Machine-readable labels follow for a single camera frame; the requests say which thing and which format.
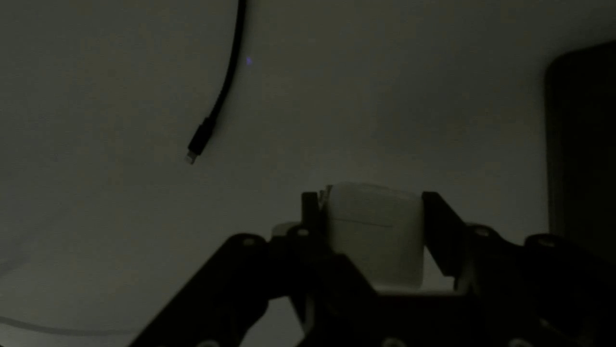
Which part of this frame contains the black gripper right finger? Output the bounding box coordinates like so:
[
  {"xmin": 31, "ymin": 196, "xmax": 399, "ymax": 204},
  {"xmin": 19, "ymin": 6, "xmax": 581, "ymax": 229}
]
[{"xmin": 420, "ymin": 189, "xmax": 616, "ymax": 347}]

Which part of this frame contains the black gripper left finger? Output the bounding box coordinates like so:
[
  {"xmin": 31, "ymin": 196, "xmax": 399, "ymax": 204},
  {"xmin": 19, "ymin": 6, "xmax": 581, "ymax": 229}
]
[{"xmin": 127, "ymin": 189, "xmax": 381, "ymax": 347}]

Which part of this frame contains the white charger adapter block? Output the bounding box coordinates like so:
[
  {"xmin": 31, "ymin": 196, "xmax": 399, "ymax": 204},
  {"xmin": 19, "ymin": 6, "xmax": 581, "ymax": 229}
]
[{"xmin": 322, "ymin": 181, "xmax": 429, "ymax": 293}]

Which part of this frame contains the long black charger cable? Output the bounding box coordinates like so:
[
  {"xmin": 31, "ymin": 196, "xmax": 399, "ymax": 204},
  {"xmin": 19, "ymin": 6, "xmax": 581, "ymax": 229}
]
[{"xmin": 185, "ymin": 0, "xmax": 250, "ymax": 166}]

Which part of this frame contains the black rectangular mat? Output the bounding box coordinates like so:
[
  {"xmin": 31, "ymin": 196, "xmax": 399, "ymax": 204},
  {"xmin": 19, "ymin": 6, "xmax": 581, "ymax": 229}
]
[{"xmin": 543, "ymin": 40, "xmax": 616, "ymax": 260}]

